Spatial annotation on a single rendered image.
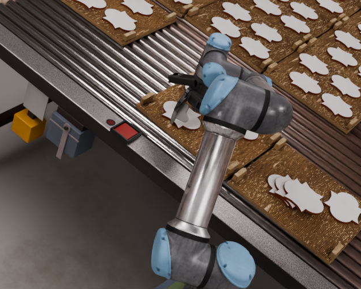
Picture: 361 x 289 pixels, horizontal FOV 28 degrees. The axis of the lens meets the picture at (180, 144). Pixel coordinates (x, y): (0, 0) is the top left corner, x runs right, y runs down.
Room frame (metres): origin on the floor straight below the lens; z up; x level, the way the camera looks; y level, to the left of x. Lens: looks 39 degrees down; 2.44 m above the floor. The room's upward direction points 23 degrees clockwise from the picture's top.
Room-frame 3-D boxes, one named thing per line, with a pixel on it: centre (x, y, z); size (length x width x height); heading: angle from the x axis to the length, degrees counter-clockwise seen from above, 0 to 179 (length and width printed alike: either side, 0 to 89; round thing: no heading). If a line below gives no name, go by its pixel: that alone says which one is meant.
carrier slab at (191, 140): (2.03, -0.06, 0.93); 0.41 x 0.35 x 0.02; 66
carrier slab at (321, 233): (1.85, -0.45, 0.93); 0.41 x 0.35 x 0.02; 67
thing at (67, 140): (1.88, 0.37, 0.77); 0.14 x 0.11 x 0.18; 68
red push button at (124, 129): (1.81, 0.18, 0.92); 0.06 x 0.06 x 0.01; 68
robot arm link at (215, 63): (1.88, -0.02, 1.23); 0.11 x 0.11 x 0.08; 11
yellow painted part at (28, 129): (1.94, 0.54, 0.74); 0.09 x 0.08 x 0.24; 68
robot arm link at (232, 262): (1.28, -0.24, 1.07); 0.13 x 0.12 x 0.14; 101
